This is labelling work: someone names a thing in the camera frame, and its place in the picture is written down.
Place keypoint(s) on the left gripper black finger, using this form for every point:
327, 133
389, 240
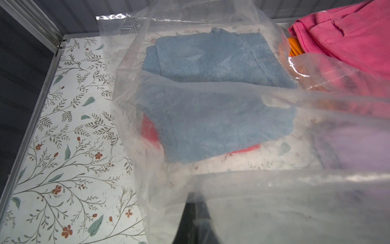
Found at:
195, 226

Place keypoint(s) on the folded red cloth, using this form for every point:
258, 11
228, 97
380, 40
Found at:
149, 132

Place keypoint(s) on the blue grey cloth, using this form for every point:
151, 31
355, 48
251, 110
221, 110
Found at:
204, 95

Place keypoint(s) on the orange trousers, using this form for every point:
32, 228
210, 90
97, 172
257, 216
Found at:
303, 68

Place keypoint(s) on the purple cloth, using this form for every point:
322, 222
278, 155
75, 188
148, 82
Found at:
353, 147

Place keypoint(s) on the pink cloth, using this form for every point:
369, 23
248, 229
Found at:
353, 43

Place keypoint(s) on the clear plastic vacuum bag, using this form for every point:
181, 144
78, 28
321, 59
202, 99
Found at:
278, 194

